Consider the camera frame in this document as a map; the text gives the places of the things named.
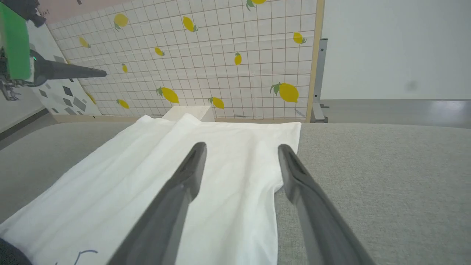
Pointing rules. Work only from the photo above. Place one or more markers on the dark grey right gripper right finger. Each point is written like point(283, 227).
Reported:
point(316, 217)

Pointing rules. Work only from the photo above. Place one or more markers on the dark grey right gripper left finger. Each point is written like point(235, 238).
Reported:
point(173, 206)

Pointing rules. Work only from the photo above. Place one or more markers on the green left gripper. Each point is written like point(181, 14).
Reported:
point(14, 44)

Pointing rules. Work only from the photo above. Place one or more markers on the black and white garment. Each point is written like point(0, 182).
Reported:
point(235, 165)

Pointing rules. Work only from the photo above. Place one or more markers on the grey fabric sofa surface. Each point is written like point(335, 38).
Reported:
point(386, 184)

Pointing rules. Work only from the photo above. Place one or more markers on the white rectangular box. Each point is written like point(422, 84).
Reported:
point(191, 111)

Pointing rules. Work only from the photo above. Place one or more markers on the grey metal panel stand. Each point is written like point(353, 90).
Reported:
point(319, 81)

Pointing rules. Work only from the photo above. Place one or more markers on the lemon print partition panel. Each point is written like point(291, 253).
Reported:
point(220, 55)

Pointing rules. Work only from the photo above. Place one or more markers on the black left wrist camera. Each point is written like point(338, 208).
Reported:
point(22, 8)

